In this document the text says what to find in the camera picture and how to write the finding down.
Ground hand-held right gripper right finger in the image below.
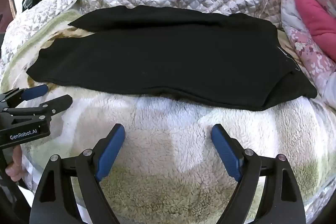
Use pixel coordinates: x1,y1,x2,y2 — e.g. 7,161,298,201
211,123,306,224

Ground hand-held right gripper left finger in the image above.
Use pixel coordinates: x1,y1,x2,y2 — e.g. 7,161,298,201
29,123,126,224

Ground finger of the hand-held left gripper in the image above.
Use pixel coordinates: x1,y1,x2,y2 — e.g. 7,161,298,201
0,84,49,109
0,94,73,120

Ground black pants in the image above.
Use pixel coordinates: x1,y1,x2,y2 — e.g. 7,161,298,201
26,5,318,111

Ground person's left hand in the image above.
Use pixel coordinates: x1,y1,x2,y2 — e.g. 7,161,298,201
5,147,24,180

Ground floral fleece blanket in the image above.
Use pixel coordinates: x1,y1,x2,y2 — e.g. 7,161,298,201
0,10,336,224

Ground person's dark clothing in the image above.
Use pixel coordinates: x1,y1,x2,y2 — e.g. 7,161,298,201
0,179,30,224

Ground pink floral pillow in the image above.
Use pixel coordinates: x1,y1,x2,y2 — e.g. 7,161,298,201
280,0,336,110

